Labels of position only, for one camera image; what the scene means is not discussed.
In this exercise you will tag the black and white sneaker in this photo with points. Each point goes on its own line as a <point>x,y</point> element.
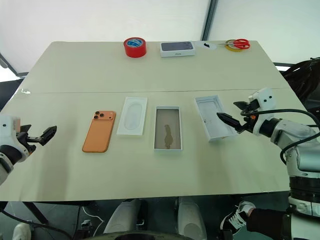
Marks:
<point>236,217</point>

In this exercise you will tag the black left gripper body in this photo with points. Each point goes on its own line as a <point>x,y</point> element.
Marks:
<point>26,141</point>

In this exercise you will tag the orange smartphone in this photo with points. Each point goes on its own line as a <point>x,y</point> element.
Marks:
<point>99,132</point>

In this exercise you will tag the yellow tape roll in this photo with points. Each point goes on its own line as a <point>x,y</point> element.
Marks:
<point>231,48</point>

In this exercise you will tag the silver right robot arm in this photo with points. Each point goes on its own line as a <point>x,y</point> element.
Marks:
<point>290,133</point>

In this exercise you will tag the closed white phone box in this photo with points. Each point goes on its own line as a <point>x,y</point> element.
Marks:
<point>177,48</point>

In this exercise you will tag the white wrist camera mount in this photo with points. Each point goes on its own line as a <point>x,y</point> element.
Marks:
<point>7,127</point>
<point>265,97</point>

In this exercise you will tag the white card with black mark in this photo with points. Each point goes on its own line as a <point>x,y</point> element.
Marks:
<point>206,46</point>

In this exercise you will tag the white plastic tray insert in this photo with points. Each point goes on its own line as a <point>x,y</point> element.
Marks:
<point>132,116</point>

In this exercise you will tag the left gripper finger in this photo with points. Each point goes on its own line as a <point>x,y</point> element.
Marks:
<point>48,133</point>
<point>25,128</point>

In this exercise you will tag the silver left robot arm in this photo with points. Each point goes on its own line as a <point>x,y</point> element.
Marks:
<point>5,163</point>

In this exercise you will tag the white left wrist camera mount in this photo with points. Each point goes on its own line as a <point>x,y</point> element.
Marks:
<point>7,127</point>

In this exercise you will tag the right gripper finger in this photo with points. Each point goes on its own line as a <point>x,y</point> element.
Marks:
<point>230,120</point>
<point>242,105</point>

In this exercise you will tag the white phone box base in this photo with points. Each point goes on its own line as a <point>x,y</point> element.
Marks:
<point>168,130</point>

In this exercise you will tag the white shoe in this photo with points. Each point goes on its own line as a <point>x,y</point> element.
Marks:
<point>22,232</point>

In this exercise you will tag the black vertical pole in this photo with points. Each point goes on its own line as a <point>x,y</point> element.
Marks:
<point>208,20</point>

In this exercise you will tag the red tape roll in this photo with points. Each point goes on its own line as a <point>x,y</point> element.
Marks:
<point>135,48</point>

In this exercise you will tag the white phone box lid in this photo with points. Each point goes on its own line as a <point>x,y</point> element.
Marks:
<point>215,122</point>

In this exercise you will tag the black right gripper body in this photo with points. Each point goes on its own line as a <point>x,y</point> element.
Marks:
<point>250,120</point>

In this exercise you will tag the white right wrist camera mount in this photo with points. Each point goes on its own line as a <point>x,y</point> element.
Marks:
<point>265,97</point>

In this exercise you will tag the dark metal frame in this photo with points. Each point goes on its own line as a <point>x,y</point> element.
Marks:
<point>10,66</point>

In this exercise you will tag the black table leg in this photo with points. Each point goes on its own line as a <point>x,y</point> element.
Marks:
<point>37,212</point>

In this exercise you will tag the white rounded robot leg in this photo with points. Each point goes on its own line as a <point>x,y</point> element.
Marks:
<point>123,216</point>
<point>191,220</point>

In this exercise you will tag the black trouser leg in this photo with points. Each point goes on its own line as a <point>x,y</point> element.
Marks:
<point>267,220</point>

